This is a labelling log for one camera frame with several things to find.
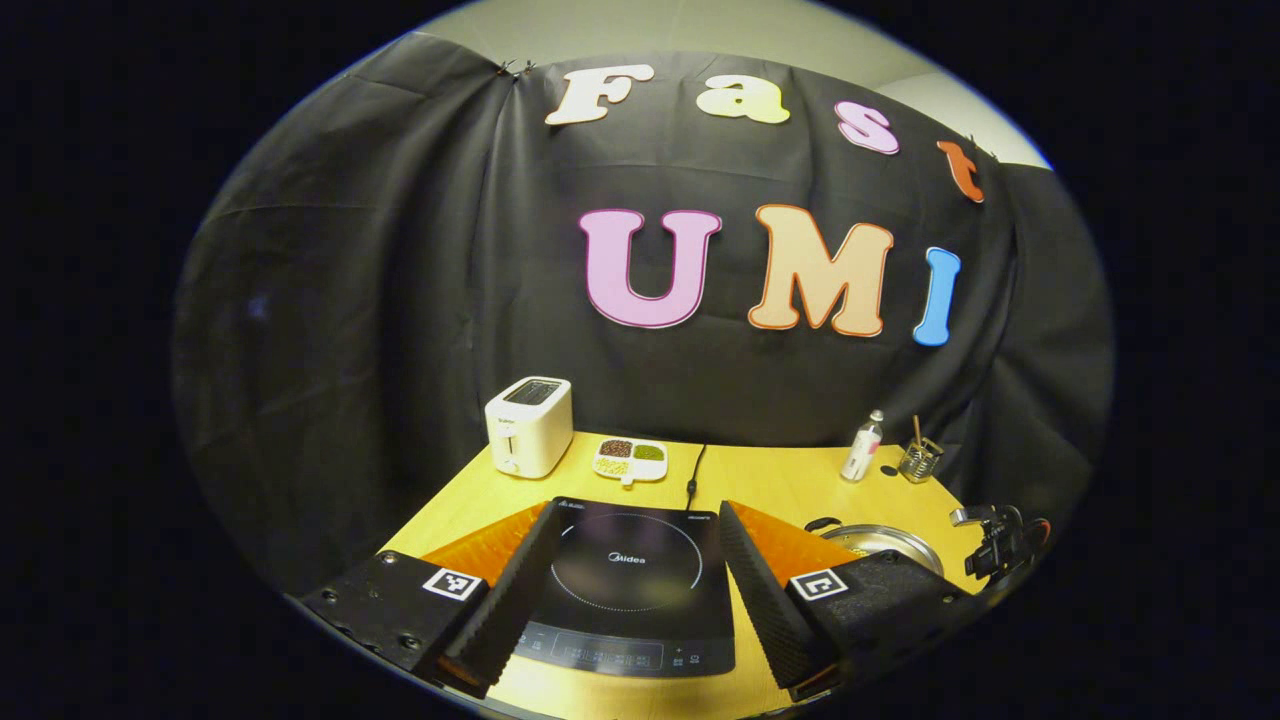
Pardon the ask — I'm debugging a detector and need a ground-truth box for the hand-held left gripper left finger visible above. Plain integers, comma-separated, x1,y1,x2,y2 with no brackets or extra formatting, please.
300,500,566,699

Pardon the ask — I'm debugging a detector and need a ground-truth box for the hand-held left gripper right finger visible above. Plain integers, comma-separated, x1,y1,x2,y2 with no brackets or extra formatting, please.
718,500,976,701

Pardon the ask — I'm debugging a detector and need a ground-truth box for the white divided bean dish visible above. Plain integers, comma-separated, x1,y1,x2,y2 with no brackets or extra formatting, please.
592,437,669,486

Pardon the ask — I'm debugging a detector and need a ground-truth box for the black induction cooktop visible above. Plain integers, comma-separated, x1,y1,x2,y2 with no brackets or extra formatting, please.
512,497,736,678

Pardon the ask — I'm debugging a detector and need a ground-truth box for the stainless steel pot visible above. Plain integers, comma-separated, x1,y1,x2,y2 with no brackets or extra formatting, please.
805,517,944,578

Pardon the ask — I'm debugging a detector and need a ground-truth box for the small pink label bottle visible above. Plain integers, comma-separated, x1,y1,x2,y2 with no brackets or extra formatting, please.
841,409,885,483

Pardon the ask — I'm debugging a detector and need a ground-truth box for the white toaster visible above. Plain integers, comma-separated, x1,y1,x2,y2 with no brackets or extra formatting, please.
485,376,574,479

